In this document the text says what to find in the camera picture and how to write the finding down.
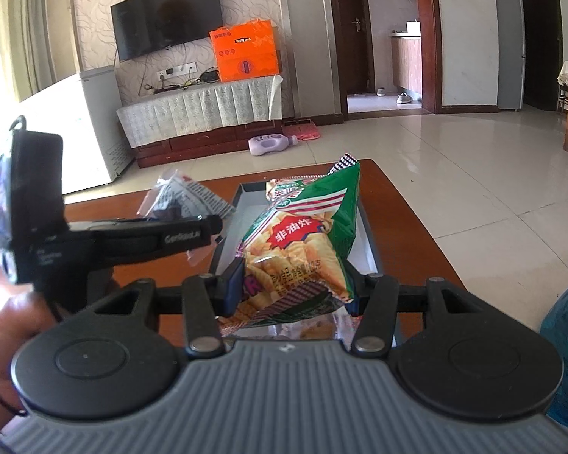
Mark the wall-mounted television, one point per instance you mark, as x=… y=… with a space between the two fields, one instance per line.
x=165 y=16

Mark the dark wooden television cabinet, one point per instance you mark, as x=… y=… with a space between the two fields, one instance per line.
x=203 y=146

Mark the wall power outlets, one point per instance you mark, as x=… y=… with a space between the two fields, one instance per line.
x=176 y=72

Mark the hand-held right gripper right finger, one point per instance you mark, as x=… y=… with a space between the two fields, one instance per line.
x=376 y=293

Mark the person's left hand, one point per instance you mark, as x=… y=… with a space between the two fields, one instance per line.
x=9 y=331

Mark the green bag with yellow crackers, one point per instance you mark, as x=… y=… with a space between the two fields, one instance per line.
x=293 y=246

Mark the clear grey printed packet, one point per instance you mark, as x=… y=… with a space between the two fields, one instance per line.
x=184 y=196

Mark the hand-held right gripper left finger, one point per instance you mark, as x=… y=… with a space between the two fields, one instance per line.
x=232 y=293

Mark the grey refrigerator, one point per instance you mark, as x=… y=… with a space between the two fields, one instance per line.
x=510 y=47

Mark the wooden kitchen cabinet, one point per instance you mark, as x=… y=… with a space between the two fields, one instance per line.
x=406 y=66

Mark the dark wooden door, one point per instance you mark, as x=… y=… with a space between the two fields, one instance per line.
x=355 y=33

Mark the black router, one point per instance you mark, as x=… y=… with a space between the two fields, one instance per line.
x=210 y=76

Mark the pink floor mat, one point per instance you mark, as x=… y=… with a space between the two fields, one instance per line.
x=303 y=131

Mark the purple plastic bottle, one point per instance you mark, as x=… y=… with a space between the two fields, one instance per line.
x=270 y=145

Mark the white chest freezer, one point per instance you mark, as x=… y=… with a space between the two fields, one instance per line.
x=85 y=132

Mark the orange cardboard box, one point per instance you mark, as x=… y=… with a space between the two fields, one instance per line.
x=246 y=52

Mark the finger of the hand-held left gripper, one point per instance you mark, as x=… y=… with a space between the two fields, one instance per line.
x=189 y=221

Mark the pale patterned cabinet cloth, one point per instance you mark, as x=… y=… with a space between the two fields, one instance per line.
x=199 y=108

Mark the grey tray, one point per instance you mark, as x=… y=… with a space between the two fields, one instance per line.
x=362 y=255

